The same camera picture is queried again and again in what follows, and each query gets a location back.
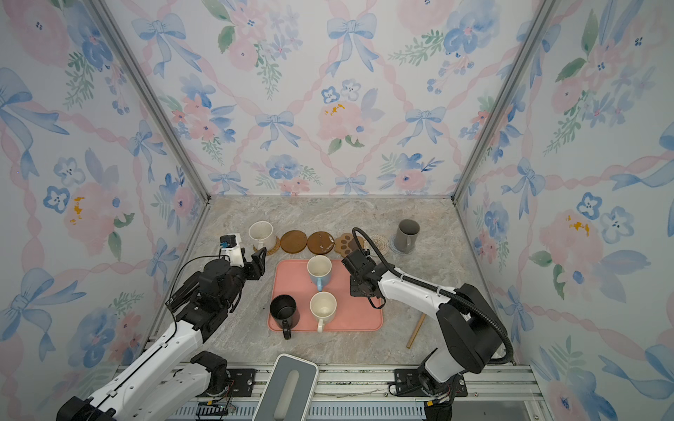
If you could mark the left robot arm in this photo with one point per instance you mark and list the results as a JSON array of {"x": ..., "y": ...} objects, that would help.
[{"x": 175, "y": 369}]

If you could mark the rattan woven coaster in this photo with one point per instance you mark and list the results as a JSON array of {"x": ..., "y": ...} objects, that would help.
[{"x": 273, "y": 250}]

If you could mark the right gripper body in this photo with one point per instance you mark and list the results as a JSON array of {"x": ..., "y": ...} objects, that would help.
[{"x": 355, "y": 288}]

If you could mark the grey mug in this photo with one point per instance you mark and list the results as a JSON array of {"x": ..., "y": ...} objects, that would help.
[{"x": 405, "y": 238}]

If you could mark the light blue mug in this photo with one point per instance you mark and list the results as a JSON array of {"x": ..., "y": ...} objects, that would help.
[{"x": 320, "y": 270}]

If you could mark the plain wooden round coaster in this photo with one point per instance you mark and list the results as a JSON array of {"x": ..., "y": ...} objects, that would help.
[{"x": 293, "y": 242}]

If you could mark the black mug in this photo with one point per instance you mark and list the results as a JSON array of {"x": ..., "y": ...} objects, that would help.
[{"x": 285, "y": 314}]

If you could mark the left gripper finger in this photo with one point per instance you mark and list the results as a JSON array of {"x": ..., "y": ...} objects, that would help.
[
  {"x": 253, "y": 273},
  {"x": 259, "y": 258}
]

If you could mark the white speckled mug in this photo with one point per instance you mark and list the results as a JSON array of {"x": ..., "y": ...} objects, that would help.
[{"x": 262, "y": 234}]

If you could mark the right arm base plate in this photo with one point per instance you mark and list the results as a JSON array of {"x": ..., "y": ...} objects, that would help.
[{"x": 406, "y": 383}]

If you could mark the white multicolour woven coaster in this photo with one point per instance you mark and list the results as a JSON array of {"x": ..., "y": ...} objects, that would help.
[{"x": 381, "y": 243}]

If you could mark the dark brown round coaster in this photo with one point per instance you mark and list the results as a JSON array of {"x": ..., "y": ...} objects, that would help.
[{"x": 320, "y": 243}]

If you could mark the light blue woven coaster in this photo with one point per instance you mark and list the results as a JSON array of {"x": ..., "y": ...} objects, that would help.
[{"x": 392, "y": 246}]

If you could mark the wooden mallet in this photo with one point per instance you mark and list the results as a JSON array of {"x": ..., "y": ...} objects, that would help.
[{"x": 416, "y": 330}]

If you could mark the pink tray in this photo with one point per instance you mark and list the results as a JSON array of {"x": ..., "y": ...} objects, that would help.
[{"x": 352, "y": 314}]

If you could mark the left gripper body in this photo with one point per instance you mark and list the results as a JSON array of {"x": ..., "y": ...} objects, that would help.
[{"x": 240, "y": 281}]

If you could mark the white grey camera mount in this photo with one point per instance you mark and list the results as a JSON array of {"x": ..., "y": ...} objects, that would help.
[{"x": 289, "y": 392}]

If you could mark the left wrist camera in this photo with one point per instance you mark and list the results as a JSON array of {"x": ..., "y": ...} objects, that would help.
[{"x": 231, "y": 249}]

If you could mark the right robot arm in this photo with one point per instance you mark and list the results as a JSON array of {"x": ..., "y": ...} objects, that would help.
[{"x": 472, "y": 334}]

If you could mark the cork paw coaster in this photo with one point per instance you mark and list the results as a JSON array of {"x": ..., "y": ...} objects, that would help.
[{"x": 345, "y": 245}]

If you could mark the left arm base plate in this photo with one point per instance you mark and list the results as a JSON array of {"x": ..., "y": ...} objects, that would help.
[{"x": 239, "y": 381}]

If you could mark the cream white mug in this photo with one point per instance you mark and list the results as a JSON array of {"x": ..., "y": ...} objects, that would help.
[{"x": 323, "y": 306}]

